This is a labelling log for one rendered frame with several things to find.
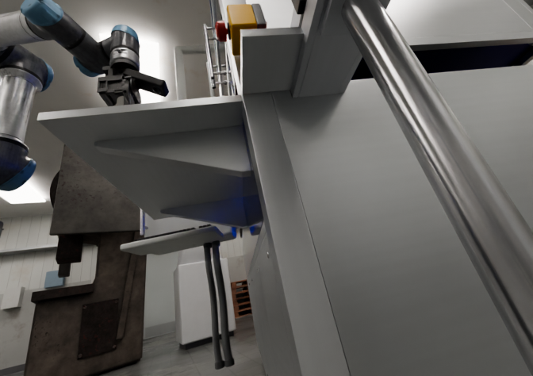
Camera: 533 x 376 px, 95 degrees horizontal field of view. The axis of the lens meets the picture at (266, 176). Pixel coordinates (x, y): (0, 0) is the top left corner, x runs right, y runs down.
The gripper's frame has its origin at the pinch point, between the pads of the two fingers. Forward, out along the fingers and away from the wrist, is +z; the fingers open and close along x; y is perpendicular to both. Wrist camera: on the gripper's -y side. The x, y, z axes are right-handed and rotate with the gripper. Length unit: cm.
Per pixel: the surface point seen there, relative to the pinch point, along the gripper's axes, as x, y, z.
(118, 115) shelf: 10.4, -1.0, 5.7
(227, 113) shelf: 7.5, -23.2, 6.2
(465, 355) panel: 13, -49, 59
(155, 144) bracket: 2.6, -5.7, 8.7
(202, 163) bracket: 2.7, -15.9, 15.4
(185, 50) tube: -96, -7, -154
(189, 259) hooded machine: -339, 47, -19
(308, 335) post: 13, -28, 51
